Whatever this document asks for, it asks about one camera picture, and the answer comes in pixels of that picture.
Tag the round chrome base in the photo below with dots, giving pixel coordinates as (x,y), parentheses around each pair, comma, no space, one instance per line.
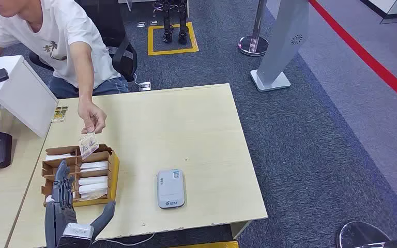
(359,236)

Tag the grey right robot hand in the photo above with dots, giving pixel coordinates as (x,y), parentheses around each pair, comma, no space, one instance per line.
(63,191)

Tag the white table leg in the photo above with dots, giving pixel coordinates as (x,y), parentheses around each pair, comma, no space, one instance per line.
(241,228)

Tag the chrome stanchion post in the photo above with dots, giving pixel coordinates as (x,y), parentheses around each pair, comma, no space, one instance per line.
(253,44)

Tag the grey kiosk stand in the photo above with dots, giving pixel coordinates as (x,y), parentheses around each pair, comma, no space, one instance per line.
(284,37)

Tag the white key card sleeve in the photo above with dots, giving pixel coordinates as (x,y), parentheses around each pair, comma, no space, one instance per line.
(49,198)
(94,196)
(94,180)
(94,166)
(56,157)
(94,188)

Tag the metal floor socket plate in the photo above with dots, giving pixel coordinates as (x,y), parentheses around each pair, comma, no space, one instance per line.
(145,86)

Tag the person's hand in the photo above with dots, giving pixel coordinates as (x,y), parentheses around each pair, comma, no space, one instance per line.
(92,116)

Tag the black office chair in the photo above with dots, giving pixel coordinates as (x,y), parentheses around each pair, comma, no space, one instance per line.
(106,20)

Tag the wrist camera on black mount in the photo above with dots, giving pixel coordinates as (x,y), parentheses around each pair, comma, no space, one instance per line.
(77,231)

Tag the small floor plate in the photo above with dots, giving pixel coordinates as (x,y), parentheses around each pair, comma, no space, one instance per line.
(141,24)
(154,23)

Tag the yellow floor tape strip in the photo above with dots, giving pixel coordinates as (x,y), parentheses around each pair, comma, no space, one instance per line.
(205,245)

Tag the person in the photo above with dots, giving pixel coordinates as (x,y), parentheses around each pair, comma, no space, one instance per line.
(58,30)

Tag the white box partition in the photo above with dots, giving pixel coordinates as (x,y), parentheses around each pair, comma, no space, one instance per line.
(20,92)

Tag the cardboard card organizer box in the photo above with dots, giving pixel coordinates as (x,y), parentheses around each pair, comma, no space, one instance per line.
(113,178)

